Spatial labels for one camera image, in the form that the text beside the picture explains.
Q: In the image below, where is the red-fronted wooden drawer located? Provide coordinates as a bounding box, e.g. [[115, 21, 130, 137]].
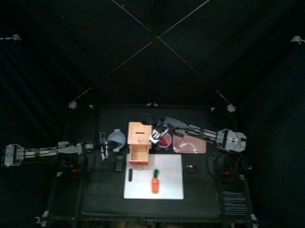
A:
[[127, 144, 152, 167]]

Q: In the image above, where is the pinkish wooden tray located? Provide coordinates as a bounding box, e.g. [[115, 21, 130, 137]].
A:
[[172, 133, 209, 155]]

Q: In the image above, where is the thin diagonal frame wire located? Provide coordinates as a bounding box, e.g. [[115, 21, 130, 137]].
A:
[[71, 0, 212, 106], [111, 0, 234, 110]]

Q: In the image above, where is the white cutting board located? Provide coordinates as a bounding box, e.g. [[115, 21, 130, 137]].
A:
[[123, 152, 186, 200]]

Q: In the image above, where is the wooden box with slot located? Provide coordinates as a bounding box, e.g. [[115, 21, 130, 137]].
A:
[[126, 121, 154, 147]]

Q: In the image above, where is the orange toy carrot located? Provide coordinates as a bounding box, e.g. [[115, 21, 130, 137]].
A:
[[150, 168, 161, 194]]

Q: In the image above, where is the green toy cucumber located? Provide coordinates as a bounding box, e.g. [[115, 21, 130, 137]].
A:
[[114, 155, 126, 173]]

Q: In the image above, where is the pale grey bowl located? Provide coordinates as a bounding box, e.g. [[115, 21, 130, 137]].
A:
[[106, 127, 127, 153]]

